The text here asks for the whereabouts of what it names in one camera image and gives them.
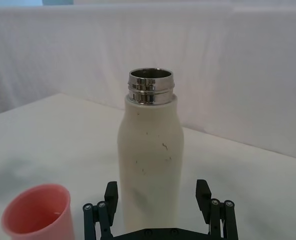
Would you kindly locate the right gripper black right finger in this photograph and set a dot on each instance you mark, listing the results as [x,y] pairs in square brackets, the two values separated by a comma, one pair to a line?
[220,217]

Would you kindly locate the white table cloth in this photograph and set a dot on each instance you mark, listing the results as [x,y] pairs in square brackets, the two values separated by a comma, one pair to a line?
[50,140]

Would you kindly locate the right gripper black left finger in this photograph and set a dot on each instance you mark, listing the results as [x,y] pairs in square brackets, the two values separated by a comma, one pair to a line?
[110,200]

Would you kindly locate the white curtain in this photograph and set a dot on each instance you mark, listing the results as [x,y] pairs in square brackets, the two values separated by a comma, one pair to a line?
[62,50]

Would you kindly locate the cream vacuum bottle steel neck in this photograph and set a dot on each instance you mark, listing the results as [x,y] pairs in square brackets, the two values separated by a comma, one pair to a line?
[150,155]

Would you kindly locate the pink plastic cup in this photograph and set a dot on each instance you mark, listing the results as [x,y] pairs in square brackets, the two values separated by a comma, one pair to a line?
[37,215]

